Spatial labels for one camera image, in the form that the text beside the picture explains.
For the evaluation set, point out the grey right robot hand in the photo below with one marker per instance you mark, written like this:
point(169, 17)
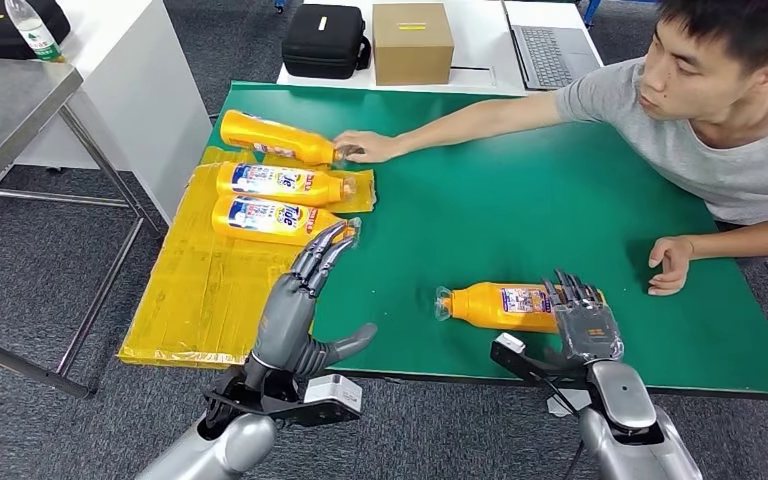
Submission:
point(586, 328)

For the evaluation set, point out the person's left hand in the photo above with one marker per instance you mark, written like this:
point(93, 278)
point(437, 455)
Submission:
point(672, 265)

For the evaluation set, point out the person's right hand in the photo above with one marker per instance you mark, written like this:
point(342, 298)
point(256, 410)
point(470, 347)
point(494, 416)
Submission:
point(371, 147)

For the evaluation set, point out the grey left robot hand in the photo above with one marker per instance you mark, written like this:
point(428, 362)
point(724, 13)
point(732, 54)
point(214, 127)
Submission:
point(284, 324)

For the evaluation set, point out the orange detergent bottle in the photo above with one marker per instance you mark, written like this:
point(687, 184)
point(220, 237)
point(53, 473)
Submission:
point(483, 308)
point(278, 184)
point(271, 136)
point(258, 222)

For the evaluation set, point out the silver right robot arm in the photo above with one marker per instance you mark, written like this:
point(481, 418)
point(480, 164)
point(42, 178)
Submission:
point(629, 424)

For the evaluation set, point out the clear plastic water bottle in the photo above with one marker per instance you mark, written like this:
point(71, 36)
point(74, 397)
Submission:
point(33, 30)

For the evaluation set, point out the white table foot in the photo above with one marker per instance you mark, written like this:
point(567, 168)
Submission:
point(566, 405)

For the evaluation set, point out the yellow taped cardboard sheet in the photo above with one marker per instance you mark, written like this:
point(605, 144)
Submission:
point(205, 298)

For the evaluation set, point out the brown cardboard box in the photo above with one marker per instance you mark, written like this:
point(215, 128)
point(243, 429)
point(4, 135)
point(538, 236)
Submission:
point(412, 58)

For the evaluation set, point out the person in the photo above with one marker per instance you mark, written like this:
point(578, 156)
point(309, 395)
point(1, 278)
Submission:
point(689, 132)

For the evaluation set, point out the grey laptop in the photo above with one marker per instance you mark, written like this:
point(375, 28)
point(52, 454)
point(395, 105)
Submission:
point(550, 60)

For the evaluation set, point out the white table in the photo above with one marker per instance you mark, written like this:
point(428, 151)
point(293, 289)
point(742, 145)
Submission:
point(152, 99)

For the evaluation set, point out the steel table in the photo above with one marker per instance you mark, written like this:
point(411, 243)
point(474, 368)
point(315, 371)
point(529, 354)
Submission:
point(6, 112)

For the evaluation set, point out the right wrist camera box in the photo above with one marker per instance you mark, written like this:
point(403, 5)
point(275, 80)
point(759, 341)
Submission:
point(513, 351)

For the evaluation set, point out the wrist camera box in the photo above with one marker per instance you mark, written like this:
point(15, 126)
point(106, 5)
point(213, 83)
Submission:
point(513, 351)
point(331, 397)

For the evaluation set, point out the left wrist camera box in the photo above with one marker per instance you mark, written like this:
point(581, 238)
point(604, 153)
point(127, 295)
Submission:
point(331, 397)

